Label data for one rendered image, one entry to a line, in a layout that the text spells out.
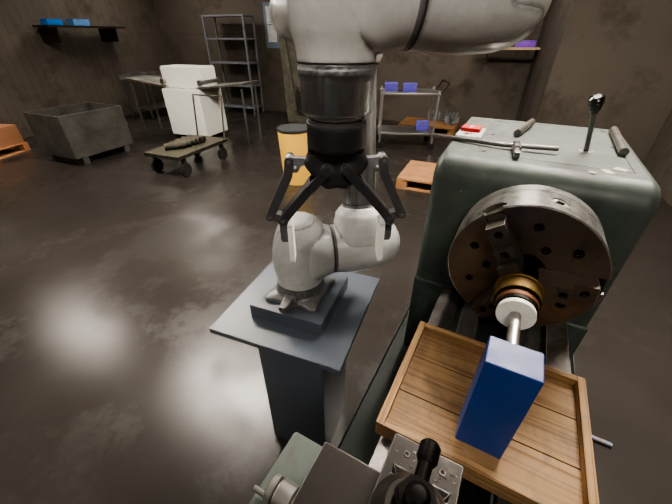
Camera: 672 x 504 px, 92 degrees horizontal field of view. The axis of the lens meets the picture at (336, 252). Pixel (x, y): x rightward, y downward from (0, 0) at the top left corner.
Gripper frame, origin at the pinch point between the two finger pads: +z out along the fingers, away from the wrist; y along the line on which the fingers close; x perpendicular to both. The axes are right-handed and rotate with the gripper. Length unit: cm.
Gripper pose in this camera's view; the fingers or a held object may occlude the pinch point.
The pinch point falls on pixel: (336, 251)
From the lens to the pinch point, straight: 51.7
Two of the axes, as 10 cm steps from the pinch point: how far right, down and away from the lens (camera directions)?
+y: -10.0, 0.2, -0.4
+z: 0.0, 8.3, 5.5
